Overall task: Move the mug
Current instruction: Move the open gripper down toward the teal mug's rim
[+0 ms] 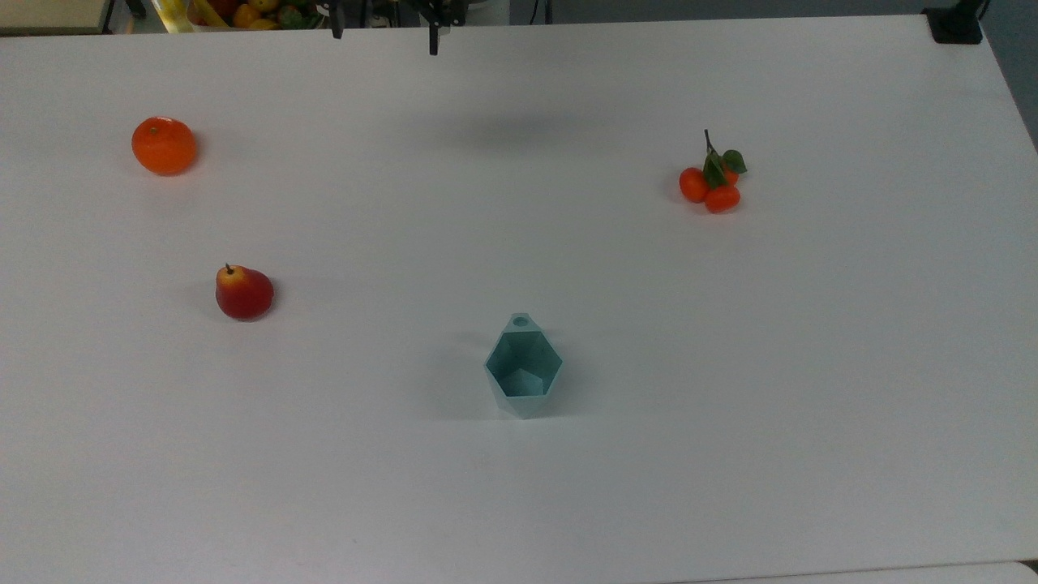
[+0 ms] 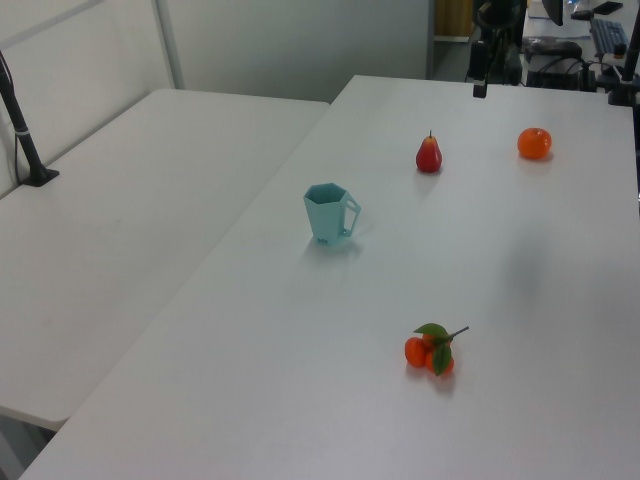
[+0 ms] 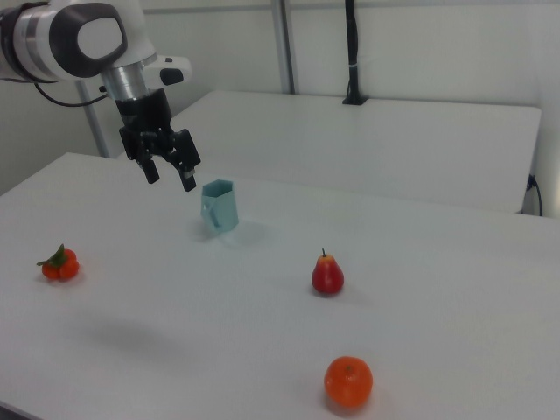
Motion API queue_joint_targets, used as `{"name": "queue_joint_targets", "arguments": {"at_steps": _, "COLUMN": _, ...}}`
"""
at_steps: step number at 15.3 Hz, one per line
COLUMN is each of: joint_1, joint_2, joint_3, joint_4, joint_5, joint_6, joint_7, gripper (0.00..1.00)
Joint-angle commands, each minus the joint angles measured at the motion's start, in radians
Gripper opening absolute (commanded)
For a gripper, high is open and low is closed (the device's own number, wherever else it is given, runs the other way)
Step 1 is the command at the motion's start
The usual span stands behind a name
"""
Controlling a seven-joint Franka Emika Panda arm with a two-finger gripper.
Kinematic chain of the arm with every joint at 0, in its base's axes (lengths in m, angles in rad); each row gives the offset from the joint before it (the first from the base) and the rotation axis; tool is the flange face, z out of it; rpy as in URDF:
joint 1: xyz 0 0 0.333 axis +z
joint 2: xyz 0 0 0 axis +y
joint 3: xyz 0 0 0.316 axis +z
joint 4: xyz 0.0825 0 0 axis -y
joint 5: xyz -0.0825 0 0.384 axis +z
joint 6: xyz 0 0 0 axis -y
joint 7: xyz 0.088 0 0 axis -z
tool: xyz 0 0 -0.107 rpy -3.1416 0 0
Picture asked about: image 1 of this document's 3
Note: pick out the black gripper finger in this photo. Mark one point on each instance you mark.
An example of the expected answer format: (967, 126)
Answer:
(434, 40)
(337, 27)

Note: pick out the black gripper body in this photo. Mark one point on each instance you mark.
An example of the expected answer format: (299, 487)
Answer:
(389, 8)

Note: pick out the light blue hexagonal mug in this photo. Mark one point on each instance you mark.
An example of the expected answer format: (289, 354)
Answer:
(523, 373)

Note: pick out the pile of toy fruit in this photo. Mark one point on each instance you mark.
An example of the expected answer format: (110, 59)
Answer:
(255, 13)

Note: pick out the yellow plastic item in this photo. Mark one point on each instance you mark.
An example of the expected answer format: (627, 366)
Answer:
(174, 15)

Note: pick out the toy orange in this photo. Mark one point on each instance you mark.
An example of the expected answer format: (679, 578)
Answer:
(165, 146)

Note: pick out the red yellow toy pear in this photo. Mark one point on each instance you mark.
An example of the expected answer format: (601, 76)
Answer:
(244, 294)

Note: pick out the wooden board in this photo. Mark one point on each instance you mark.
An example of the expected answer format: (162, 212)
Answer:
(53, 15)

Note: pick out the toy tangerine cluster with leaves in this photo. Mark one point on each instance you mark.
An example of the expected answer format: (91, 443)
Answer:
(712, 188)

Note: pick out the black table clamp mount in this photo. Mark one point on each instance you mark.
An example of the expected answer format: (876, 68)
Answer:
(955, 26)

